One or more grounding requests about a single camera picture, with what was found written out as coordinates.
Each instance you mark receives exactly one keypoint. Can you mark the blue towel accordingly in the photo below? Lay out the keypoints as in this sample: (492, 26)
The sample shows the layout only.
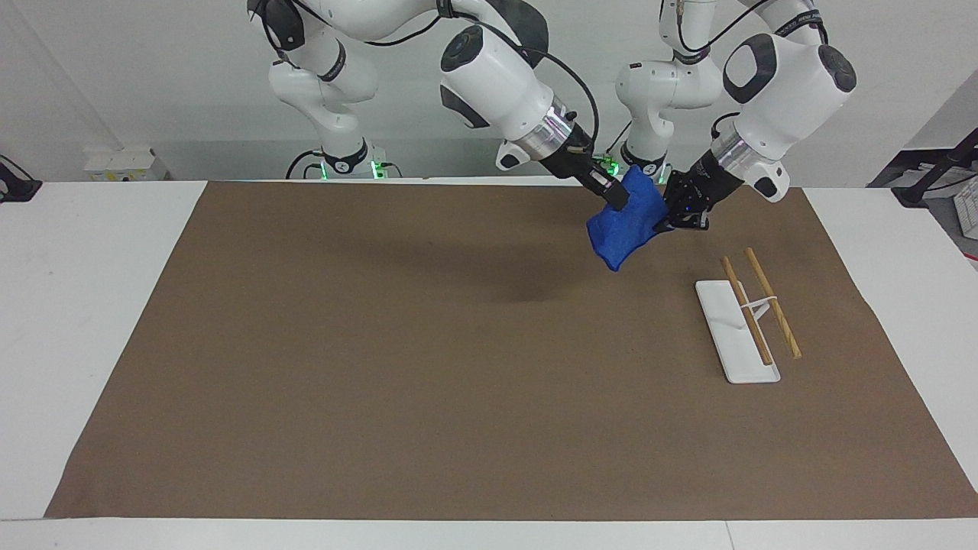
(623, 225)

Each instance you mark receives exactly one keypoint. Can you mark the white box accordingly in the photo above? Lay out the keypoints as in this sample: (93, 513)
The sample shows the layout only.
(126, 164)

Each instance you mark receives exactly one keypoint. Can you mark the black stand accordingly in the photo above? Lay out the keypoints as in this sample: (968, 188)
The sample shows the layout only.
(17, 187)
(936, 172)

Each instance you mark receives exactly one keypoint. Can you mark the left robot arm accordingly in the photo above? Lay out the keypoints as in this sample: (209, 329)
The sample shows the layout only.
(779, 80)

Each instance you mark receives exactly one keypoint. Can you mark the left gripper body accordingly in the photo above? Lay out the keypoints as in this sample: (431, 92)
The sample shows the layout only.
(699, 191)

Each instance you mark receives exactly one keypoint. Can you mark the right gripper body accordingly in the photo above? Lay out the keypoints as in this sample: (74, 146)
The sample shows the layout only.
(577, 153)

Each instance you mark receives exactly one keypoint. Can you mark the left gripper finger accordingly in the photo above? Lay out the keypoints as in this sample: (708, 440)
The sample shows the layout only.
(697, 224)
(668, 225)

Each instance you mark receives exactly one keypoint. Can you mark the white keyboard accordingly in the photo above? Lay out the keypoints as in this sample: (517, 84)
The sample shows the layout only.
(969, 208)

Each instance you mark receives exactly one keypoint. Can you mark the white rack with wooden rods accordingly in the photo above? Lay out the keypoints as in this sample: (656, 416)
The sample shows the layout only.
(737, 336)

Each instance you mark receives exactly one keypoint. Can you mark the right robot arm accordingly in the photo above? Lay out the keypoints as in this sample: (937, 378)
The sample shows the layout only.
(497, 76)

